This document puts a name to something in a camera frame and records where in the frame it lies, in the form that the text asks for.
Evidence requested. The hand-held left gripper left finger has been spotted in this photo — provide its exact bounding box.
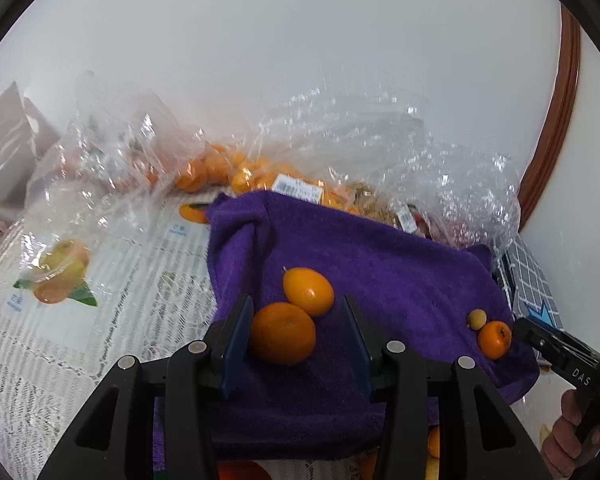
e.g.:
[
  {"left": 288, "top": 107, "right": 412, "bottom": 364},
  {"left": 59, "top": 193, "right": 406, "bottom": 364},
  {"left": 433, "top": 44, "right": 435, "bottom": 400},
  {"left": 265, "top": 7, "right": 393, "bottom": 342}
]
[{"left": 37, "top": 294, "right": 255, "bottom": 480}]

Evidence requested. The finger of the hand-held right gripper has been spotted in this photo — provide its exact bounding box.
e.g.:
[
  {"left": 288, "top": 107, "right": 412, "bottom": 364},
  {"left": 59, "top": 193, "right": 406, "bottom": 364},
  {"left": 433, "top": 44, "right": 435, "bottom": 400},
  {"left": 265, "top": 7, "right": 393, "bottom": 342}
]
[{"left": 512, "top": 317, "right": 600, "bottom": 404}]

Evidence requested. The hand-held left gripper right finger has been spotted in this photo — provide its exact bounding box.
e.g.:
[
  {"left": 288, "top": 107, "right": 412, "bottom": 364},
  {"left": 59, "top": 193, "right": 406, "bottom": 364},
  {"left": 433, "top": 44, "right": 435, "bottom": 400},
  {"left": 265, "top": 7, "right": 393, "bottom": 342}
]
[{"left": 342, "top": 294, "right": 551, "bottom": 480}]

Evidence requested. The large round orange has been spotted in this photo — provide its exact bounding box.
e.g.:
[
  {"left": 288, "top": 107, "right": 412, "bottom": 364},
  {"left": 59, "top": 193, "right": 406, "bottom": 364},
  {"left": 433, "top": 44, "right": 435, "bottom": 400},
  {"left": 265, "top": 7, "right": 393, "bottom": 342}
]
[{"left": 249, "top": 302, "right": 317, "bottom": 366}]

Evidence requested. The small orange with stem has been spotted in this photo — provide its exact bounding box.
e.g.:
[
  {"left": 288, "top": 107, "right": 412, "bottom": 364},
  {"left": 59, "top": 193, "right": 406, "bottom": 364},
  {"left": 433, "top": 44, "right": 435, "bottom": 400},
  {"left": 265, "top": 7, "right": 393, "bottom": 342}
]
[{"left": 477, "top": 320, "right": 512, "bottom": 360}]

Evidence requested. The person's right hand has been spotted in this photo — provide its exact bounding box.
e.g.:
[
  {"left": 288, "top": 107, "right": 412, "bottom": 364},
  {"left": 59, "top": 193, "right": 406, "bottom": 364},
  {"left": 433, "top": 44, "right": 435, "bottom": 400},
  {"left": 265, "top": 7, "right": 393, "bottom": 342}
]
[{"left": 539, "top": 390, "right": 600, "bottom": 480}]

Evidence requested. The oval yellow-orange citrus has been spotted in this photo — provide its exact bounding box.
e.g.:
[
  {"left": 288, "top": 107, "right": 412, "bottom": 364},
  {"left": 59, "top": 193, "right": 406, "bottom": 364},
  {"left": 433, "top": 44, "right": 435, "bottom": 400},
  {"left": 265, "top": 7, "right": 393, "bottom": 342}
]
[{"left": 282, "top": 267, "right": 335, "bottom": 318}]

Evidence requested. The purple towel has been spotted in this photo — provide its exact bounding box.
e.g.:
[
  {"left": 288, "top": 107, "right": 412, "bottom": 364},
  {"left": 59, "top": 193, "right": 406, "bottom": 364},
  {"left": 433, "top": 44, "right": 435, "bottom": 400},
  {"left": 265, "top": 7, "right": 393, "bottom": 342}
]
[{"left": 152, "top": 190, "right": 540, "bottom": 463}]

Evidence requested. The grey checkered box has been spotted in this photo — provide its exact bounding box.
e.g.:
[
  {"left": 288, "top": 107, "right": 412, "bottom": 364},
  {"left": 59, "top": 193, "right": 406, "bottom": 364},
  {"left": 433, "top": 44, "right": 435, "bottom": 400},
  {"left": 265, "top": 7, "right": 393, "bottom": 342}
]
[{"left": 495, "top": 237, "right": 567, "bottom": 336}]

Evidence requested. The red packet in bag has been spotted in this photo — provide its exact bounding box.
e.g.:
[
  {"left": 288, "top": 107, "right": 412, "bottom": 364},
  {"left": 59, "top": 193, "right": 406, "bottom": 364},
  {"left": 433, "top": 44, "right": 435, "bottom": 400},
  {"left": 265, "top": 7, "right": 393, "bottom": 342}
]
[{"left": 397, "top": 204, "right": 463, "bottom": 246}]

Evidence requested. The pile of bagged oranges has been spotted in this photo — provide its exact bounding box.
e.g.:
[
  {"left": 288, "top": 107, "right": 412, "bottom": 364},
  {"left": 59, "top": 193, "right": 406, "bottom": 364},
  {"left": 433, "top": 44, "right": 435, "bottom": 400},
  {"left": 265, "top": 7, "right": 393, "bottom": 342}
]
[{"left": 172, "top": 144, "right": 351, "bottom": 211}]

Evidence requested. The large clear plastic bag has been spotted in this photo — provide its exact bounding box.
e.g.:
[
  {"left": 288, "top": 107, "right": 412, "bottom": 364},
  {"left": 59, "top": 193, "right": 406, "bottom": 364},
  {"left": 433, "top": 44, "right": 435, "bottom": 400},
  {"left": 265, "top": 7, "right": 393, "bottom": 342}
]
[{"left": 247, "top": 80, "right": 523, "bottom": 263}]

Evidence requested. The crumpled clear plastic bag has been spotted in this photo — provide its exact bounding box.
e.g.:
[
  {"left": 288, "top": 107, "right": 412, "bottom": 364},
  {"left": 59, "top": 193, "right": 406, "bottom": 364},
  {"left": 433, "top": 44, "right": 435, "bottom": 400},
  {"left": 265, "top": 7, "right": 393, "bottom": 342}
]
[{"left": 27, "top": 70, "right": 208, "bottom": 281}]

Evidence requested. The white paper bag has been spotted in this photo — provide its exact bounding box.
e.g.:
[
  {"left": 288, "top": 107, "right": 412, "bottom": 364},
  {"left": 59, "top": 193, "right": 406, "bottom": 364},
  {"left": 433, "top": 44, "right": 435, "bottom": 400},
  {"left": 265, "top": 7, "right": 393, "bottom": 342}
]
[{"left": 0, "top": 81, "right": 61, "bottom": 231}]

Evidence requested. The brown wooden door frame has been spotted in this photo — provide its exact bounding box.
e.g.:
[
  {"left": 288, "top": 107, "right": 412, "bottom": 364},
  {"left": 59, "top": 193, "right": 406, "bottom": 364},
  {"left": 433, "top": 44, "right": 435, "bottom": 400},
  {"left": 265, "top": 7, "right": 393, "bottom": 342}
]
[{"left": 519, "top": 2, "right": 582, "bottom": 235}]

